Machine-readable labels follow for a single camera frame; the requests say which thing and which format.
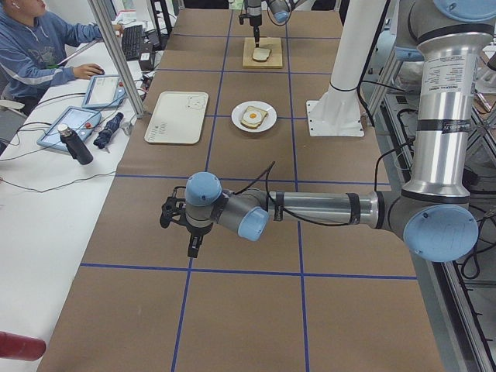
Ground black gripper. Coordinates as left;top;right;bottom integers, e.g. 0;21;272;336
186;222;212;258
249;15;261;47

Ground bread slice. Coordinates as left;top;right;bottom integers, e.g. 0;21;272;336
252;47;271;62
240;105;268;129

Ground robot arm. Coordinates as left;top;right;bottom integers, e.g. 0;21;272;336
239;0;306;47
180;1;495;262

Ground white round plate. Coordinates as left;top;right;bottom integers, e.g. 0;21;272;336
231;101;277;133

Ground wooden cutting board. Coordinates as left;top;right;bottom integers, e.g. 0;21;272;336
243;37;283;69

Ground fried egg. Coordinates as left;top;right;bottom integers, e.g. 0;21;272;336
243;110;262;125

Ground cream bear serving tray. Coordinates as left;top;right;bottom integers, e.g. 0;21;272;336
144;91;208;145

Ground black keyboard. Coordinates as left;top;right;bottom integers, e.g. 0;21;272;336
121;25;143;60

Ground folded navy umbrella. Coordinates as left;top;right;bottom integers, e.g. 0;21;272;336
93;112;124;149

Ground black water bottle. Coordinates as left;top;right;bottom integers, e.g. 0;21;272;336
57;124;93;165

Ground upper teach pendant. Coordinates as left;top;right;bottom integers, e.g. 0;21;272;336
81;74;126;109

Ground teach pendant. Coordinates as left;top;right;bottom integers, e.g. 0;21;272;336
36;106;102;153
81;74;126;109

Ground lower teach pendant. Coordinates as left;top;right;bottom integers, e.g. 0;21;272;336
36;106;102;153

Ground red cylinder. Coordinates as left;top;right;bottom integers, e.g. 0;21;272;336
1;331;47;361

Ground person in blue hoodie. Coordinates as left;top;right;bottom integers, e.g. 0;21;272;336
1;1;105;115

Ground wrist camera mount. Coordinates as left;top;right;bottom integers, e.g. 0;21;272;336
239;12;249;26
160;186;187;229

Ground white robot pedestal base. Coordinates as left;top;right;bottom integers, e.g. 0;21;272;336
307;0;388;137

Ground aluminium frame post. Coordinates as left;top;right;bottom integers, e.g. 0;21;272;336
88;0;144;119

